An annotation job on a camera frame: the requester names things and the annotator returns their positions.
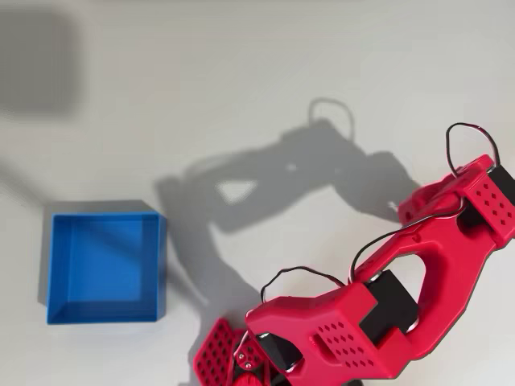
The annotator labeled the blue square tray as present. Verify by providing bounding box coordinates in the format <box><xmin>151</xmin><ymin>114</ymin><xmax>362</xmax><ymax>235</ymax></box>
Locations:
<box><xmin>45</xmin><ymin>211</ymin><xmax>167</xmax><ymax>325</ymax></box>

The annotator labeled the thin servo cable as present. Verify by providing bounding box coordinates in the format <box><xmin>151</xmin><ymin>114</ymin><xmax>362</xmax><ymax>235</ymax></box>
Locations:
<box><xmin>349</xmin><ymin>205</ymin><xmax>466</xmax><ymax>283</ymax></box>
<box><xmin>260</xmin><ymin>265</ymin><xmax>348</xmax><ymax>303</ymax></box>
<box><xmin>445</xmin><ymin>121</ymin><xmax>501</xmax><ymax>178</ymax></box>

